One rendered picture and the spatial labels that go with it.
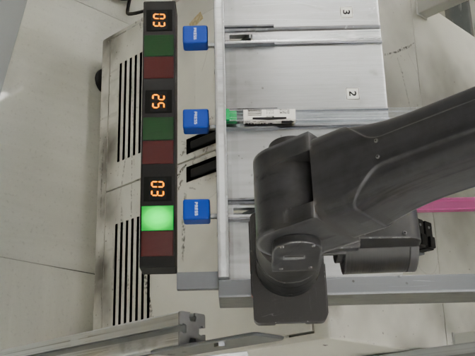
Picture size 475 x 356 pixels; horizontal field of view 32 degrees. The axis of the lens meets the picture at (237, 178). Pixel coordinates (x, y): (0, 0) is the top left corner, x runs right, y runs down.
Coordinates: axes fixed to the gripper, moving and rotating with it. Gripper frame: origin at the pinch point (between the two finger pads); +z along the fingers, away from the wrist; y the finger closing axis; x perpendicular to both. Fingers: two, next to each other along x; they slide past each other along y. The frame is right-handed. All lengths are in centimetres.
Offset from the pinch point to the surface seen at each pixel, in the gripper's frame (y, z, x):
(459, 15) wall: 143, 194, -78
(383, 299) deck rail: 0.3, 9.8, -11.2
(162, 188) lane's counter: 13.8, 7.9, 13.1
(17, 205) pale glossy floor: 33, 68, 47
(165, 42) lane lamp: 32.7, 7.8, 12.6
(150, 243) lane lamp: 7.3, 7.9, 14.5
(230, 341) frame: -3.9, 8.0, 5.9
